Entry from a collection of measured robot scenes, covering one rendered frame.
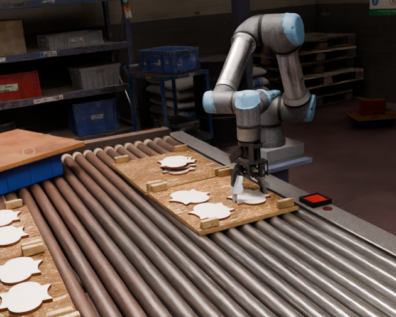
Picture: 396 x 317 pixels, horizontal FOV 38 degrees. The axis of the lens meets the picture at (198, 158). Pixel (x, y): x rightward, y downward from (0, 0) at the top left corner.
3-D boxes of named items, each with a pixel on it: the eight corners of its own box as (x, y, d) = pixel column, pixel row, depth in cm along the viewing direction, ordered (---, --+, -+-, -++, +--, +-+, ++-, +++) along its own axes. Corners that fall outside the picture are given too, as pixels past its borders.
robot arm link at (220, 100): (234, 9, 220) (197, 97, 190) (263, 7, 216) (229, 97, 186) (241, 34, 228) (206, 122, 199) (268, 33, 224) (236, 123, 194)
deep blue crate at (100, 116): (109, 123, 684) (106, 92, 673) (121, 129, 648) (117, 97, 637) (67, 130, 664) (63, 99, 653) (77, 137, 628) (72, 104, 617)
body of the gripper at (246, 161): (248, 182, 182) (247, 145, 178) (235, 175, 189) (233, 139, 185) (269, 177, 185) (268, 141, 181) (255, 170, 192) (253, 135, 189)
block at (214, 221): (217, 223, 173) (217, 215, 173) (220, 226, 172) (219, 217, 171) (199, 228, 171) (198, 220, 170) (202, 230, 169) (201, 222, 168)
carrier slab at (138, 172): (188, 152, 255) (188, 149, 255) (232, 176, 219) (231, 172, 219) (112, 167, 242) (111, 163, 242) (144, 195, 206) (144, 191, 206)
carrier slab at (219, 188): (234, 177, 219) (234, 172, 218) (298, 209, 183) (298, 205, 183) (148, 196, 205) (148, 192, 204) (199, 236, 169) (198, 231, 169)
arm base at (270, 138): (271, 137, 264) (271, 116, 262) (292, 143, 252) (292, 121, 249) (244, 143, 258) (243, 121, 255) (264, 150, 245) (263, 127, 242)
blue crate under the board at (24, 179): (24, 163, 258) (20, 141, 255) (65, 173, 237) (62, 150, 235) (-43, 183, 236) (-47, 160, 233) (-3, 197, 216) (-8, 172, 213)
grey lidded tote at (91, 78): (108, 81, 669) (106, 60, 662) (123, 83, 640) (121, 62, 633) (68, 87, 642) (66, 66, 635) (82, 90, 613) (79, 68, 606)
